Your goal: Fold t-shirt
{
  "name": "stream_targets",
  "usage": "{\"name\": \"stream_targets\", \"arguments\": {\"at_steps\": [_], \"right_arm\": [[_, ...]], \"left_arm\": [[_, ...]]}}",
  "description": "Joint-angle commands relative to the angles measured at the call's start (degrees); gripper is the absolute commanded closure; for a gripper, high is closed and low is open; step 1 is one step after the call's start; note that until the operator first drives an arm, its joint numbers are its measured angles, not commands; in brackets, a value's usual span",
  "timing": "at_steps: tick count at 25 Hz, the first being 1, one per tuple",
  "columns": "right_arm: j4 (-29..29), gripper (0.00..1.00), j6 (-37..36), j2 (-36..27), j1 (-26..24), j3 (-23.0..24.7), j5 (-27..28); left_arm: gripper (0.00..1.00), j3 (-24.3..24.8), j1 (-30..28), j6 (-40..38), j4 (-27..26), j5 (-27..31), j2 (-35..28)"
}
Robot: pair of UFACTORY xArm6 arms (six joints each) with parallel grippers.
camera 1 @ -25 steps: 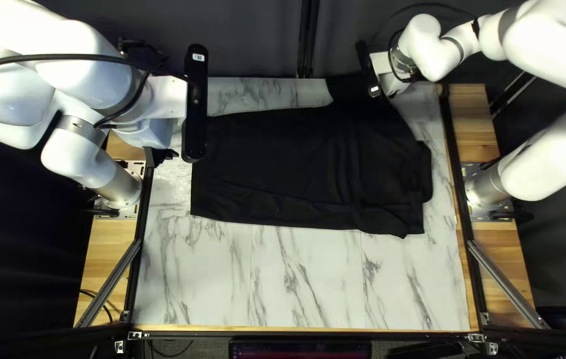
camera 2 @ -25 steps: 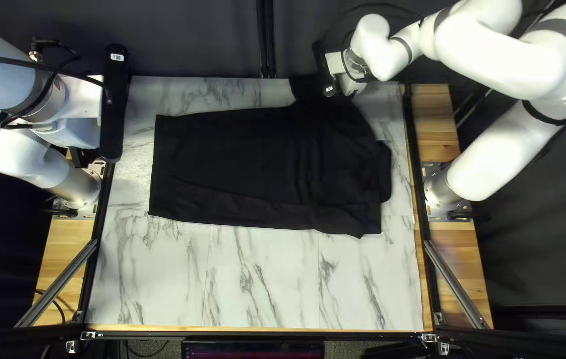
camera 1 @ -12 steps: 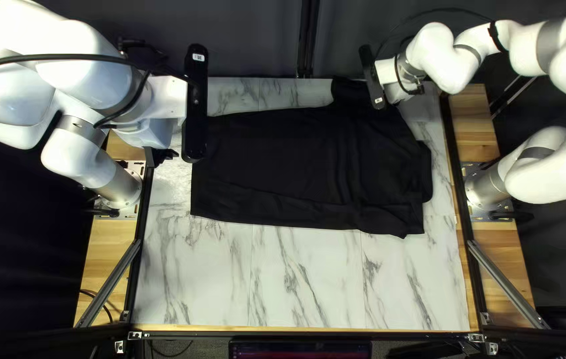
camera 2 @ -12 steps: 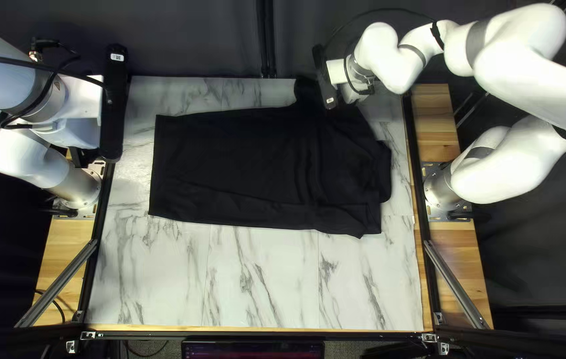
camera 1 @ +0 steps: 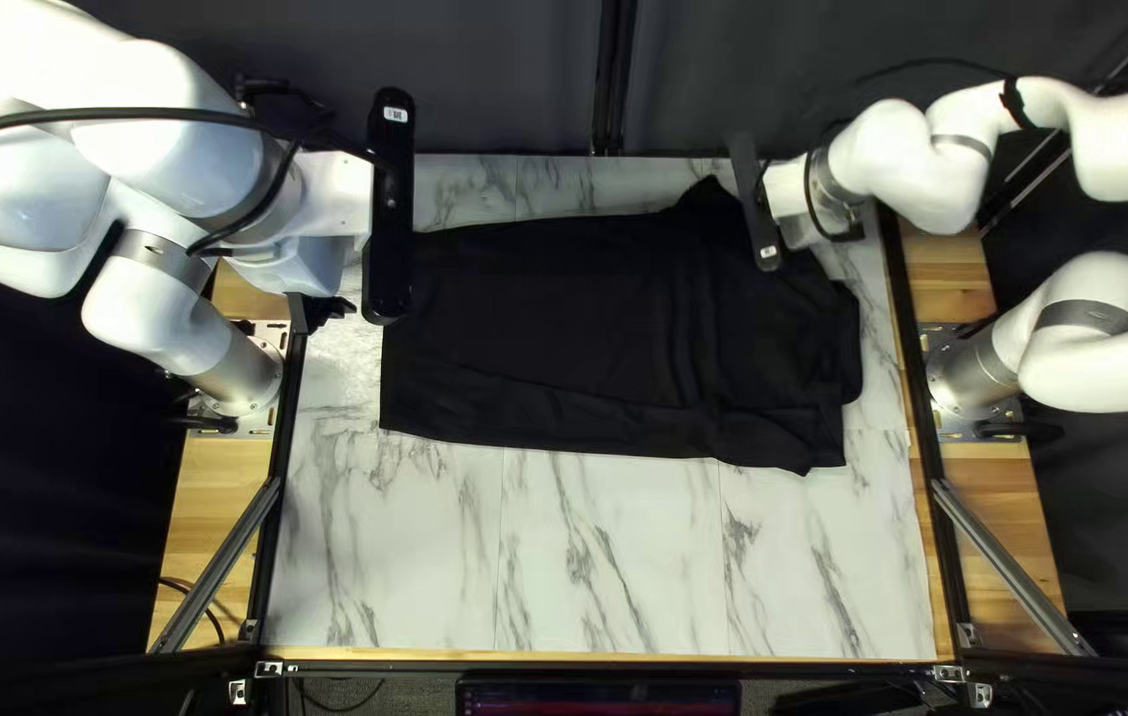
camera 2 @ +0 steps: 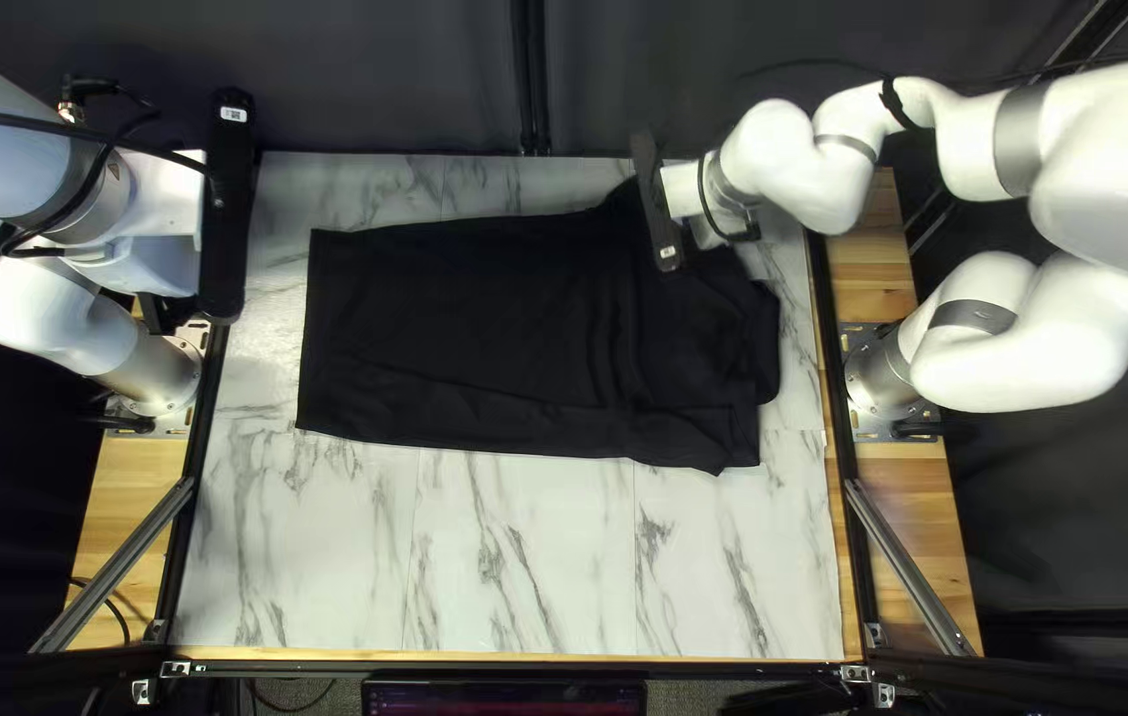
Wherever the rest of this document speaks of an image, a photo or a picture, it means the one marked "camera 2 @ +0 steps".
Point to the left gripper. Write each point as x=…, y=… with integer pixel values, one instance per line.
x=166, y=214

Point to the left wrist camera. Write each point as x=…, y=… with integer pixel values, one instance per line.
x=226, y=209

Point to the black frame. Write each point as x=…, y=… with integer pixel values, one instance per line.
x=529, y=80

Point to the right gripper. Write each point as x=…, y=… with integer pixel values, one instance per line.
x=688, y=194

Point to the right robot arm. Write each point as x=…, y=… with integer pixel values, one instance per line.
x=1101, y=179

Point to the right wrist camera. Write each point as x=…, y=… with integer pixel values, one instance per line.
x=658, y=209

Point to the black t-shirt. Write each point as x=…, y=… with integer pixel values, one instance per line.
x=524, y=328

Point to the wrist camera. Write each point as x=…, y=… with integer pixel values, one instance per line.
x=658, y=209
x=226, y=209

